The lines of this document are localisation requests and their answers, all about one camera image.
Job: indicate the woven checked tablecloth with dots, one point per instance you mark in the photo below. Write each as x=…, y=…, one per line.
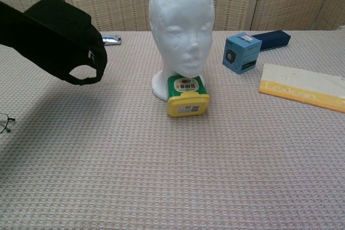
x=172, y=173

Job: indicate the blue white toothpaste tube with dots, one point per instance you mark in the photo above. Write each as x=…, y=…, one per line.
x=113, y=40

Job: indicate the green box with yellow lid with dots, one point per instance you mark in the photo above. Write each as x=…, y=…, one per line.
x=188, y=104

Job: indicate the white foam mannequin head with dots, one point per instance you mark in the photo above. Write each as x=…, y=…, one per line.
x=180, y=12

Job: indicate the yellow white Lexicon book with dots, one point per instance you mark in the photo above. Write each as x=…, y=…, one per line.
x=302, y=84

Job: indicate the black baseball cap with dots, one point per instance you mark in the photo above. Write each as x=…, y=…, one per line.
x=54, y=38

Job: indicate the beige woven folding screen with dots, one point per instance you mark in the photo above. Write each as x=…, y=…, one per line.
x=121, y=1

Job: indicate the dark blue oblong case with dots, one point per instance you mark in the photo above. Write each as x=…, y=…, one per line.
x=275, y=38

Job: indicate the thin-framed eyeglasses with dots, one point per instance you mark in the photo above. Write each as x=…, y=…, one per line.
x=7, y=119

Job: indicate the light blue cardboard box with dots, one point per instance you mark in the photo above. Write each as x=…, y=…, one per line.
x=242, y=52

